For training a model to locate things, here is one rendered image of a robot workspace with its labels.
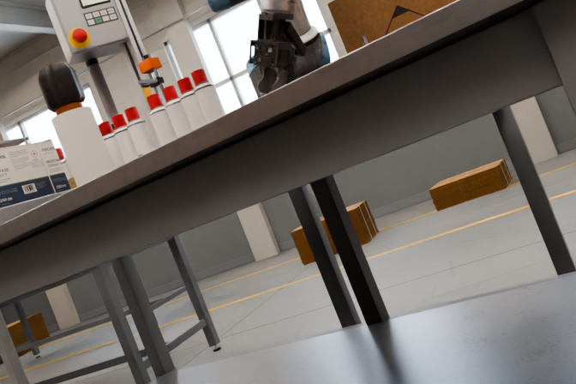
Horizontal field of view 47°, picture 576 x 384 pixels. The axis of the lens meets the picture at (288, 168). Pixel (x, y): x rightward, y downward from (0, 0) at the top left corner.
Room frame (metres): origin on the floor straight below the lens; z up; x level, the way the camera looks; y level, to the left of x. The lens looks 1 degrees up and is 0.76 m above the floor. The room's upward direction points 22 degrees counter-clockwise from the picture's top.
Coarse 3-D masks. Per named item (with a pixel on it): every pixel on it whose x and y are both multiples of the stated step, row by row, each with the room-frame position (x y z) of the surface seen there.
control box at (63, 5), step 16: (48, 0) 1.79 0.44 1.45; (64, 0) 1.78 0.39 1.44; (112, 0) 1.83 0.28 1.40; (64, 16) 1.77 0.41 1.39; (80, 16) 1.79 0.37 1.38; (64, 32) 1.77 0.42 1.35; (96, 32) 1.80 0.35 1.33; (112, 32) 1.82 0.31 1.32; (64, 48) 1.82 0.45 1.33; (80, 48) 1.78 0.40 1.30; (96, 48) 1.80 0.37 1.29; (112, 48) 1.85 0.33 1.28
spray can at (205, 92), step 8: (192, 72) 1.58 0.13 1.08; (200, 72) 1.58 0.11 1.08; (200, 80) 1.58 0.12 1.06; (200, 88) 1.57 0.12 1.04; (208, 88) 1.57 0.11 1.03; (200, 96) 1.57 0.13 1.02; (208, 96) 1.57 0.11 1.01; (216, 96) 1.58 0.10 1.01; (200, 104) 1.58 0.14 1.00; (208, 104) 1.57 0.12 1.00; (216, 104) 1.58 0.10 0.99; (208, 112) 1.57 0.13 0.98; (216, 112) 1.57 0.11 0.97; (224, 112) 1.59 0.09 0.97; (208, 120) 1.58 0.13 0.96
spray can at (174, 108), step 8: (168, 88) 1.64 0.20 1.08; (168, 96) 1.64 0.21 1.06; (176, 96) 1.64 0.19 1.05; (168, 104) 1.63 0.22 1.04; (176, 104) 1.63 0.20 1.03; (168, 112) 1.64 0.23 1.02; (176, 112) 1.63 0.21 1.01; (184, 112) 1.63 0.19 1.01; (176, 120) 1.63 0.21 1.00; (184, 120) 1.63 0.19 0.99; (176, 128) 1.63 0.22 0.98; (184, 128) 1.63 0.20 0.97
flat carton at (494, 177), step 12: (480, 168) 6.00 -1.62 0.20; (492, 168) 5.63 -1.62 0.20; (504, 168) 5.87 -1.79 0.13; (444, 180) 6.22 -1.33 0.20; (456, 180) 5.79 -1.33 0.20; (468, 180) 5.73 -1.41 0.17; (480, 180) 5.68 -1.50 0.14; (492, 180) 5.65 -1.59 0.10; (504, 180) 5.67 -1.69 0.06; (432, 192) 5.87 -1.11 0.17; (444, 192) 5.83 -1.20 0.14; (456, 192) 5.79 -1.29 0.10; (468, 192) 5.75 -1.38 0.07; (480, 192) 5.71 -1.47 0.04; (492, 192) 5.66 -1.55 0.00; (444, 204) 5.85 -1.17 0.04; (456, 204) 5.80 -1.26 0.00
